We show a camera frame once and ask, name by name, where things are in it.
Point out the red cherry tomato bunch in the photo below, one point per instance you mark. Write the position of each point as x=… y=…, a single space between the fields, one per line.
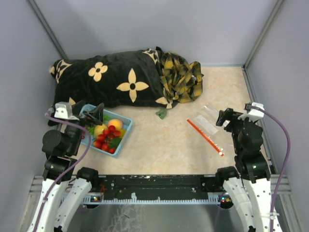
x=108 y=141

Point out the orange peach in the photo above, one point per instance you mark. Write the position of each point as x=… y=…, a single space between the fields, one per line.
x=118 y=124

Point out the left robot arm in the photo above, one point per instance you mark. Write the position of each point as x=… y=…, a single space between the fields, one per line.
x=59 y=200

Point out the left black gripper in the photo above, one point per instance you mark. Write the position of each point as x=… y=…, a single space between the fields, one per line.
x=96 y=114

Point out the light blue plastic basket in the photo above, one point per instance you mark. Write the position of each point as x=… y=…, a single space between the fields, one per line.
x=127 y=125

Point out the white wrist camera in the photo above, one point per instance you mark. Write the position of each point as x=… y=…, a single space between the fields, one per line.
x=253 y=112
x=63 y=110

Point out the yellow lemon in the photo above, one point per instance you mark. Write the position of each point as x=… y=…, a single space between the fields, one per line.
x=98 y=129

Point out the yellow pepper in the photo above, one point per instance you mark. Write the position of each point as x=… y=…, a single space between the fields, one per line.
x=122 y=133

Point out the clear zip bag orange zipper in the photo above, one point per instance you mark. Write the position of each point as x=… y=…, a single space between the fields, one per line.
x=204 y=122

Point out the yellow plaid shirt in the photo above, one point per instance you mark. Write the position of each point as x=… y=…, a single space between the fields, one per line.
x=182 y=81

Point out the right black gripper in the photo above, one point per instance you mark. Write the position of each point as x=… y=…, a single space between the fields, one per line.
x=228 y=114

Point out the green lettuce leaf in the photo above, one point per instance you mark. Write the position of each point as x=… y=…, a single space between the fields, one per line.
x=91 y=128

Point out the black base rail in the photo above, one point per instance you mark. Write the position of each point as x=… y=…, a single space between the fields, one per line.
x=157 y=187

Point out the black floral pillow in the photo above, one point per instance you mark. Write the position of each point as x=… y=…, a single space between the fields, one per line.
x=131 y=78

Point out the small green fabric leaf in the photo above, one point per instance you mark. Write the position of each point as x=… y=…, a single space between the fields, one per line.
x=162 y=113

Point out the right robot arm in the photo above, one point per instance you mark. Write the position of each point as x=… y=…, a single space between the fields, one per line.
x=248 y=183

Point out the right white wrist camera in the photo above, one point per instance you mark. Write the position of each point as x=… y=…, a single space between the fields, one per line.
x=253 y=112

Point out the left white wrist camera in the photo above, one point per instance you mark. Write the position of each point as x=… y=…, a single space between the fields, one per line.
x=63 y=110

